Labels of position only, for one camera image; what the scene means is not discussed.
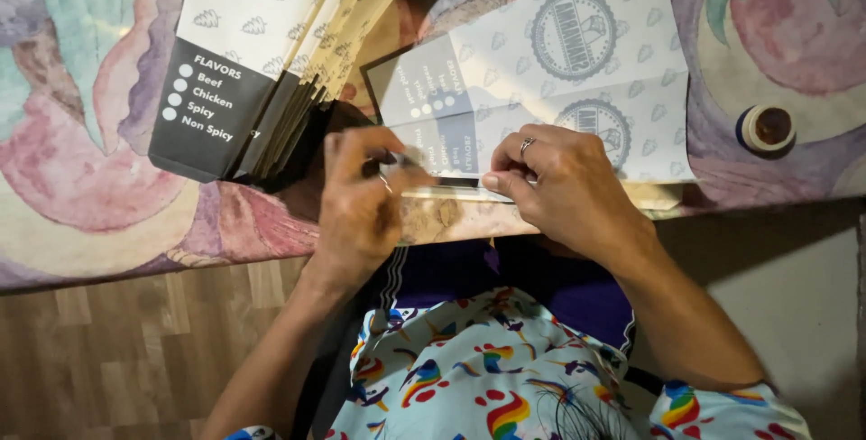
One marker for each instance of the person's right hand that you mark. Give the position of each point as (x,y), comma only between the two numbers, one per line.
(575,189)

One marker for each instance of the person's left hand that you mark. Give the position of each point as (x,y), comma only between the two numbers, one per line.
(355,216)

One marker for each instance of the printed white paper bag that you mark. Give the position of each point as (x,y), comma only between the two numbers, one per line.
(541,68)

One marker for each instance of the tan flat board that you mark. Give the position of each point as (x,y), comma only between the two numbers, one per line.
(649,195)

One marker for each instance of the dark purple striped shorts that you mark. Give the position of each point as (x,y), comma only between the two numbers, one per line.
(541,277)

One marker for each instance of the small round glue jar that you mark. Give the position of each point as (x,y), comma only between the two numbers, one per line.
(766,128)

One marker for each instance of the stack of printed paper bags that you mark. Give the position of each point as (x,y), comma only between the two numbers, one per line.
(237,54)

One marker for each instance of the rainbow print light blue shirt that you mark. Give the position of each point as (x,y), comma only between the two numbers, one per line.
(487,372)

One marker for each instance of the floral pastel tablecloth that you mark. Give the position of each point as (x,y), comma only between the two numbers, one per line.
(88,122)

